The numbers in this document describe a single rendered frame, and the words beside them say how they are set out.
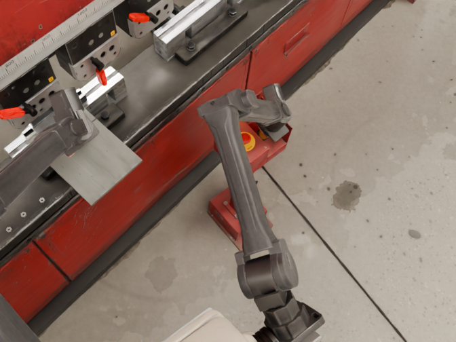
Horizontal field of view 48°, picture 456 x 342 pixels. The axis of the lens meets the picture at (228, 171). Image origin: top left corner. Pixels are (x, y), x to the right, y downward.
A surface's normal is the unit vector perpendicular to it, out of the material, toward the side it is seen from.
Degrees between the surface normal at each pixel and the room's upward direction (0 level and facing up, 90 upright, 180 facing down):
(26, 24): 90
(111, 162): 0
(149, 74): 0
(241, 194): 33
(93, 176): 0
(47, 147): 58
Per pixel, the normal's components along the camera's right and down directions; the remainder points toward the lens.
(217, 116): -0.39, -0.07
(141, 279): 0.06, -0.42
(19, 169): 0.86, -0.39
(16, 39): 0.73, 0.63
